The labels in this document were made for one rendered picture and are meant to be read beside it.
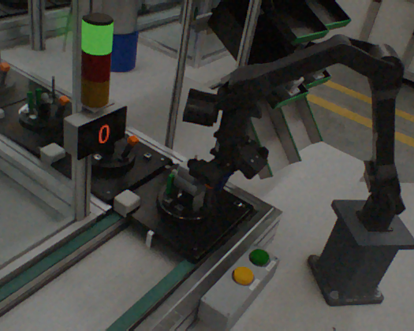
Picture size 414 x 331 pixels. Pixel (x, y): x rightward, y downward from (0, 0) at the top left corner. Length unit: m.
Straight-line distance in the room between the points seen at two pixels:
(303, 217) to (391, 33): 3.81
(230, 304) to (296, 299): 0.24
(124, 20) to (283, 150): 0.86
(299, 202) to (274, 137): 0.23
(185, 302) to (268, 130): 0.55
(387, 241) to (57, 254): 0.68
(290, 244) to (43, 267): 0.62
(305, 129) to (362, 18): 3.71
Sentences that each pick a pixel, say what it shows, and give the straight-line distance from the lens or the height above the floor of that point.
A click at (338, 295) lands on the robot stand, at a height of 0.88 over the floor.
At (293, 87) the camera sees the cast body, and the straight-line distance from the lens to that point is 1.14.
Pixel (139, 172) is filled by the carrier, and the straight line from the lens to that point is 1.19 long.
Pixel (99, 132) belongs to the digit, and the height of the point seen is 1.21.
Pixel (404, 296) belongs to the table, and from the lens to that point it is 1.27.
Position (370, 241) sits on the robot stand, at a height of 1.06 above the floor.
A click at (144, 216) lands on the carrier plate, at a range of 1.06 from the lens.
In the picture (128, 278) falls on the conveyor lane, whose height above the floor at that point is 0.92.
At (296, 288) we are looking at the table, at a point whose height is 0.86.
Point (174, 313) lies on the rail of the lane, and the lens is 0.91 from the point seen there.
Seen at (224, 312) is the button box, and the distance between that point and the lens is 0.93.
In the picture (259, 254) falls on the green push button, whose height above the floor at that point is 0.97.
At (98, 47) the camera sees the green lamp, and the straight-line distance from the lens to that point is 0.80.
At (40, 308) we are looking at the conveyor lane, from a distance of 0.96.
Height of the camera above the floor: 1.69
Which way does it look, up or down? 35 degrees down
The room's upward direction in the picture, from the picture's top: 12 degrees clockwise
